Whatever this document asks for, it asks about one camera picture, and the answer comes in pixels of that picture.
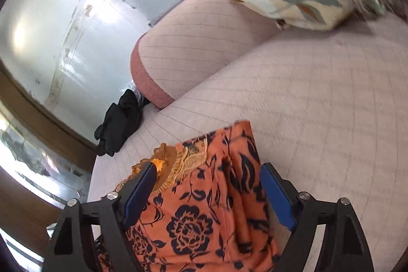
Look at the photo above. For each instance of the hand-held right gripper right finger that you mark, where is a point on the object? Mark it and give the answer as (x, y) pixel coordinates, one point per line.
(276, 195)

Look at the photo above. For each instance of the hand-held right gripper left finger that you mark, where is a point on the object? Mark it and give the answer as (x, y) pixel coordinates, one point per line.
(140, 192)

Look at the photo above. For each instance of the orange floral garment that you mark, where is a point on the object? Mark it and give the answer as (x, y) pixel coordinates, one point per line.
(197, 221)

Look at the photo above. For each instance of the black cloth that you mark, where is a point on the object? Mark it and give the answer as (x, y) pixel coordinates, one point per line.
(118, 122)

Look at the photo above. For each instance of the clear plastic bag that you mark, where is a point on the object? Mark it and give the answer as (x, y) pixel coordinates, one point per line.
(140, 96)

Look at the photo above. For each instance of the wooden door with leaded glass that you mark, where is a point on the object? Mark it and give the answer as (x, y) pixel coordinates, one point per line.
(35, 163)

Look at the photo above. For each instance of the white panelled wardrobe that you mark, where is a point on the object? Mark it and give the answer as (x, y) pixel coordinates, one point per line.
(47, 29)

